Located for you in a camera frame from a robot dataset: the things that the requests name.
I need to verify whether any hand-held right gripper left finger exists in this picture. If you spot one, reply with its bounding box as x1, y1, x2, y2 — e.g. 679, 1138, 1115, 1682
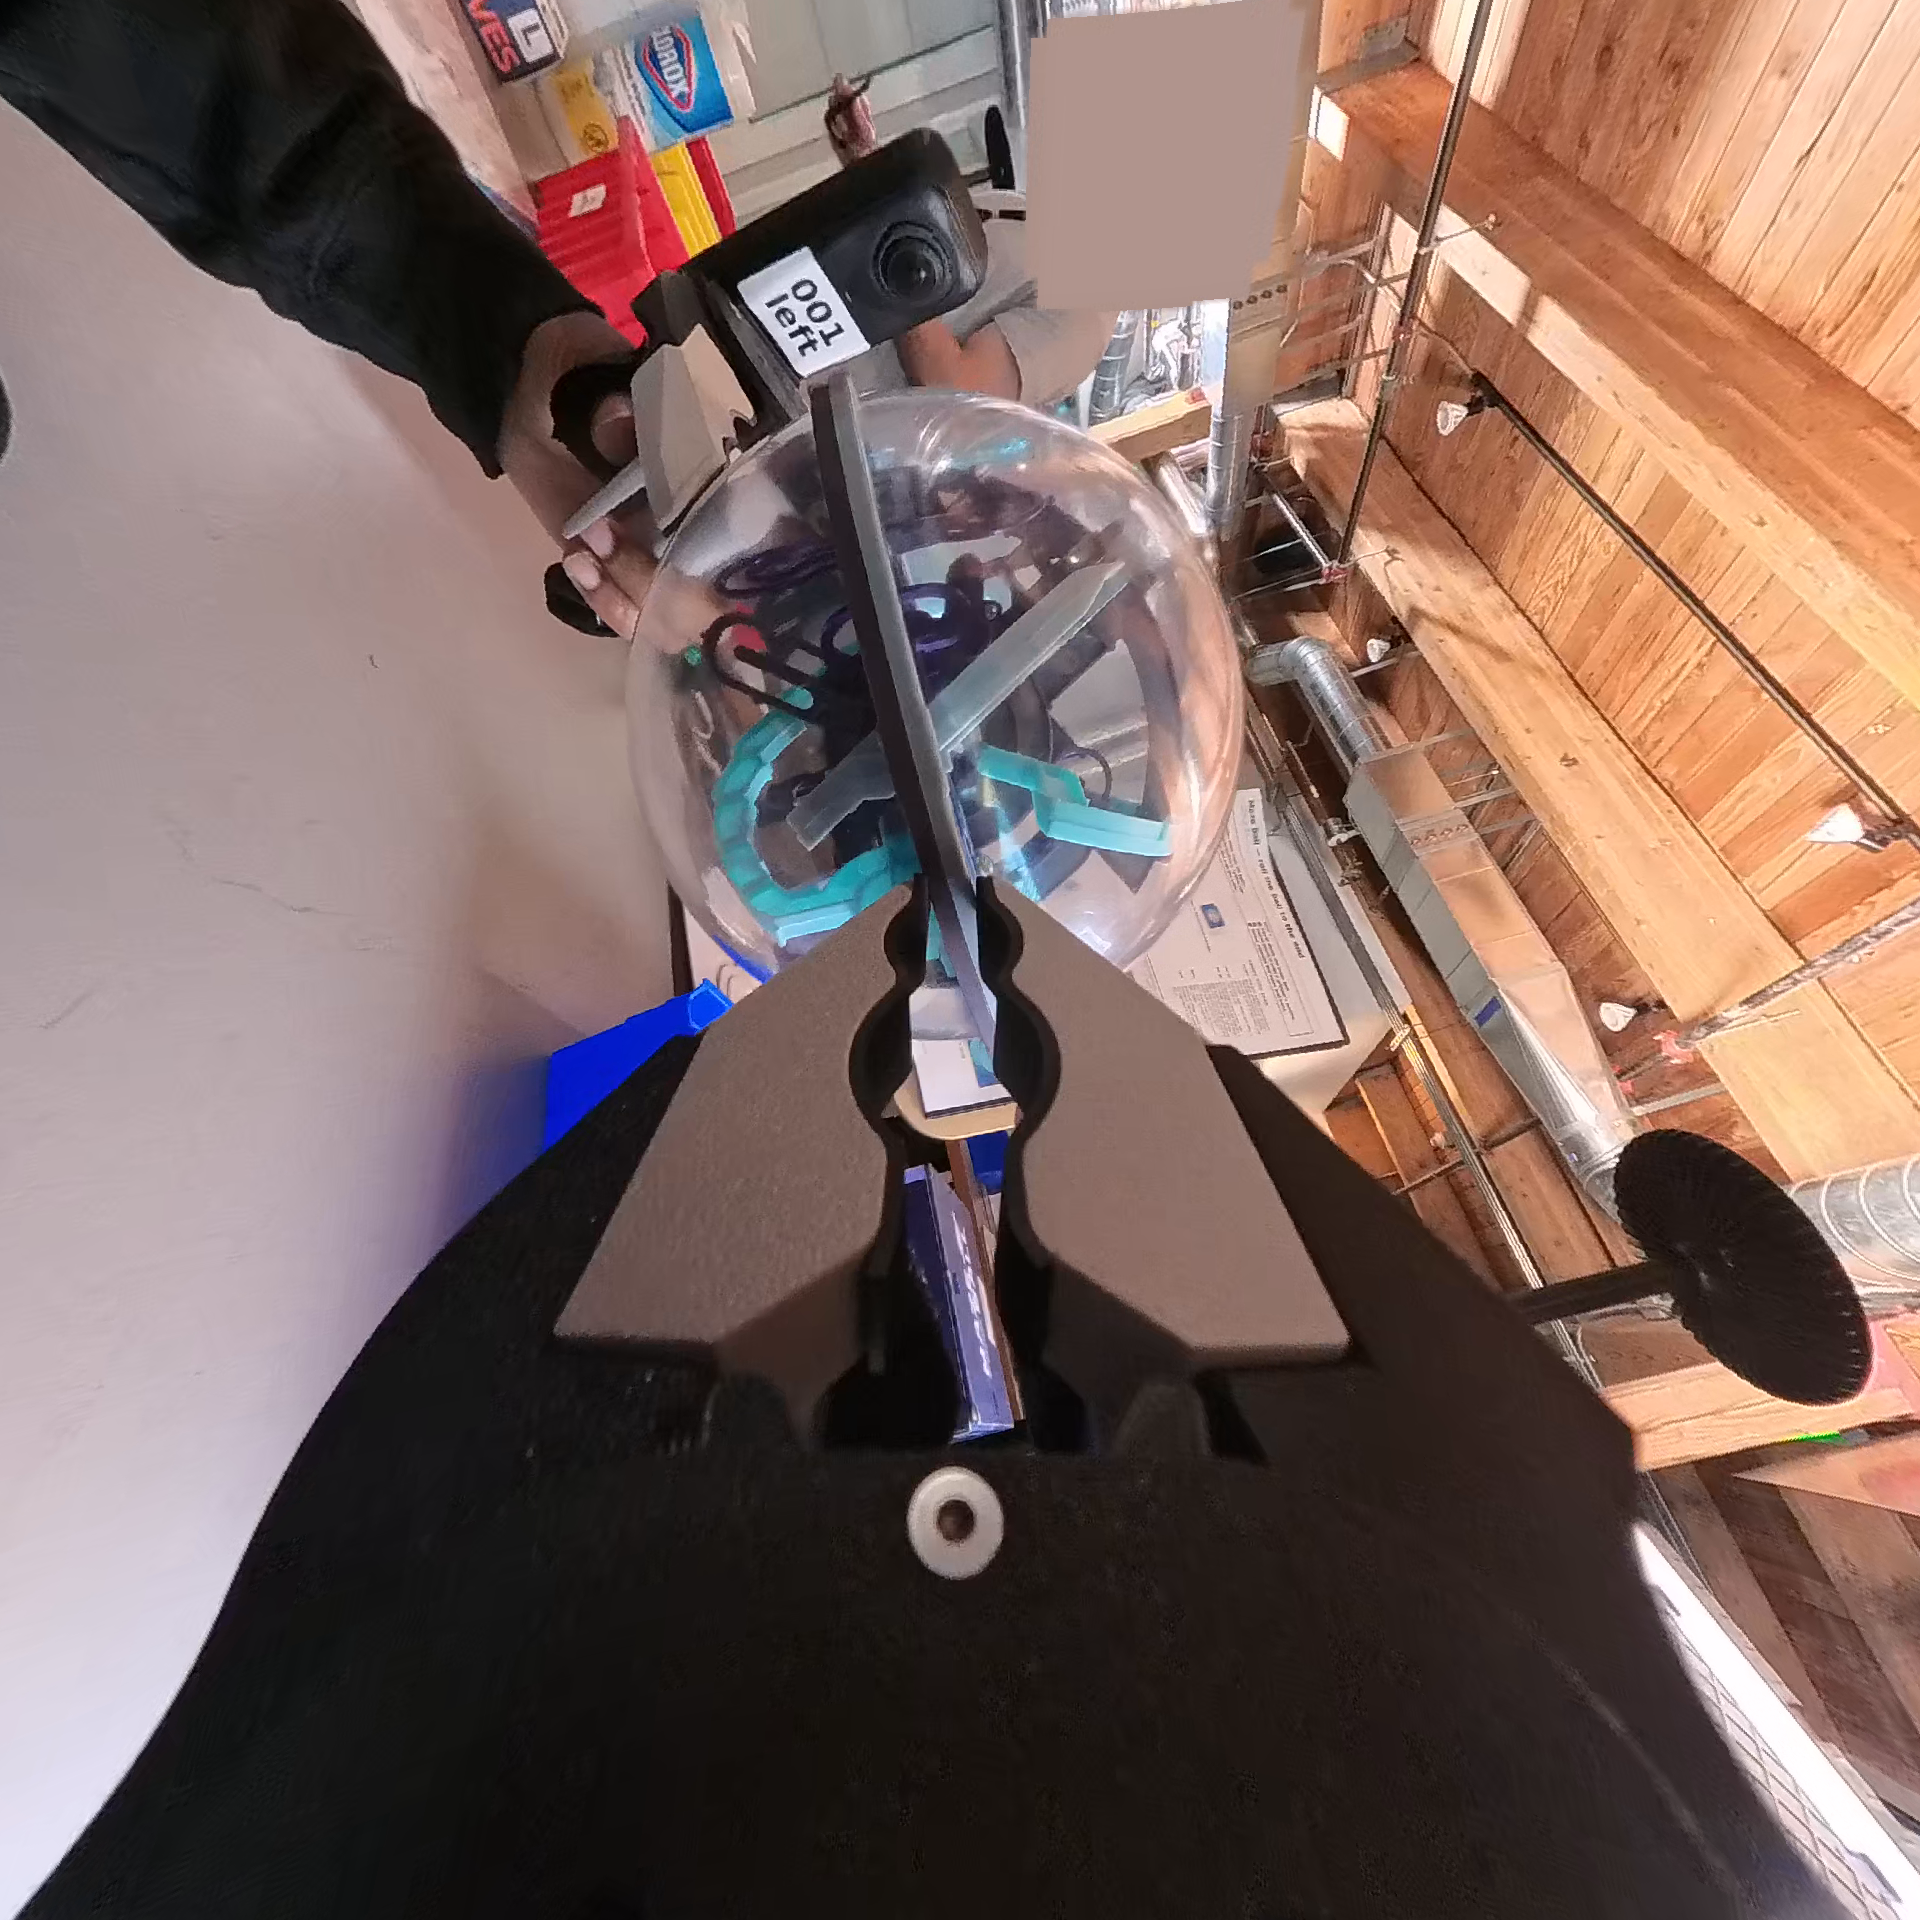
555, 882, 917, 1446

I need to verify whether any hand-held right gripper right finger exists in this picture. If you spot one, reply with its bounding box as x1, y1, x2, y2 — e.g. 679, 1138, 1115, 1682
972, 878, 1353, 1455

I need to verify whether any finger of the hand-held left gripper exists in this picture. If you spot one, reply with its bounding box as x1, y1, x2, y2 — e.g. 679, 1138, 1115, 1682
563, 328, 753, 542
785, 563, 1133, 854

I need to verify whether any clear plastic maze ball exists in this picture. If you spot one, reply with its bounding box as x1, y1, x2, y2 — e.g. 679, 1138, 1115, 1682
623, 376, 1248, 1089

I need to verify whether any person's left forearm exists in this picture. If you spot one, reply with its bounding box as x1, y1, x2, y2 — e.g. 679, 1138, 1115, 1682
0, 0, 609, 480

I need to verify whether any person's left hand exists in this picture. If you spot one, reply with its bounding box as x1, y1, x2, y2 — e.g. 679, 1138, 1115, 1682
499, 311, 675, 643

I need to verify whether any blue plastic bin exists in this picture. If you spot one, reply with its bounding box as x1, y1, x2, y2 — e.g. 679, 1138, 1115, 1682
545, 979, 741, 1151

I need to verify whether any yellow plastic bin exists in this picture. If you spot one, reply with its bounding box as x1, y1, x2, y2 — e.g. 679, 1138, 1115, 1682
647, 142, 722, 262

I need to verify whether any dark blue cardboard box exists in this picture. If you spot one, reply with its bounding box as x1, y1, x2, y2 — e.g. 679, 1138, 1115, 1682
900, 1169, 1024, 1446

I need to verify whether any white wipes container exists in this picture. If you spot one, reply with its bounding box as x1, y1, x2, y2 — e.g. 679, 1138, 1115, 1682
617, 11, 754, 154

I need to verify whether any printed paper notice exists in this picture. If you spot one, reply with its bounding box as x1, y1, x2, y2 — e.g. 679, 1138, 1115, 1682
1132, 785, 1353, 1059

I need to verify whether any yellow packet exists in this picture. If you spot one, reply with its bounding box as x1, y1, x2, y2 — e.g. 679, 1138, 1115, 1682
546, 64, 624, 160

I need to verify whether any grey metal pipe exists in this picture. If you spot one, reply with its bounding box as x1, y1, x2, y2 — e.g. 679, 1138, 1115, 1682
1200, 299, 1260, 545

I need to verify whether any glove box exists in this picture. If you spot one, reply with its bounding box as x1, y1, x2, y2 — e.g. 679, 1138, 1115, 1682
457, 0, 569, 86

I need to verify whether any black round disc on rod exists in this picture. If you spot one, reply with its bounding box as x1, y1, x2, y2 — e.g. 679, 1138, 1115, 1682
1515, 1128, 1876, 1409

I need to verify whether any white grid panel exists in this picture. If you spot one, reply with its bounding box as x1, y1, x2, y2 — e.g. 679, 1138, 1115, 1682
1632, 1518, 1920, 1899

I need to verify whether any silver air duct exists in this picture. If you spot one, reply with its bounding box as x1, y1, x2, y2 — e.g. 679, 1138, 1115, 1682
1242, 633, 1920, 1299

